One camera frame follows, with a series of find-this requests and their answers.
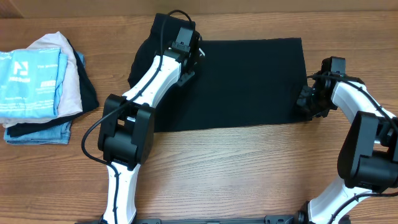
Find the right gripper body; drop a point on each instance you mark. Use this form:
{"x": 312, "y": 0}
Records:
{"x": 316, "y": 103}

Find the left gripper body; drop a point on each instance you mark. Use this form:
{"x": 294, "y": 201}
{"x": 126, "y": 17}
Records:
{"x": 186, "y": 76}

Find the black t-shirt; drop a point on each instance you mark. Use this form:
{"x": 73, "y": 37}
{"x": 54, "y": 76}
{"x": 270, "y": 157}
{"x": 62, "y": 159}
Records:
{"x": 237, "y": 83}

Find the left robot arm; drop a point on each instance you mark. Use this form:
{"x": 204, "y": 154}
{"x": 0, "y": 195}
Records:
{"x": 127, "y": 132}

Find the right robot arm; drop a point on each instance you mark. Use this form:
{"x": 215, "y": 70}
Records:
{"x": 367, "y": 162}

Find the black folded shirt in stack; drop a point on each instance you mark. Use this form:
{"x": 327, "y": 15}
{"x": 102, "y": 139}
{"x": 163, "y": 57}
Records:
{"x": 88, "y": 99}

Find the beige folded shirt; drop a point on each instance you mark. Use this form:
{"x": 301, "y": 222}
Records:
{"x": 70, "y": 100}

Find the blue denim folded garment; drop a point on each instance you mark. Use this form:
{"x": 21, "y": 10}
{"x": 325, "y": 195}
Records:
{"x": 59, "y": 134}

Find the light blue printed folded shirt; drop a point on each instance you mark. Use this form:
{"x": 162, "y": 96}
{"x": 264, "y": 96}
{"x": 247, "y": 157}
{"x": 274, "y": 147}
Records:
{"x": 32, "y": 83}

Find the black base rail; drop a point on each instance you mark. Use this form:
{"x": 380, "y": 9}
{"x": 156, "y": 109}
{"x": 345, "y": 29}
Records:
{"x": 269, "y": 219}

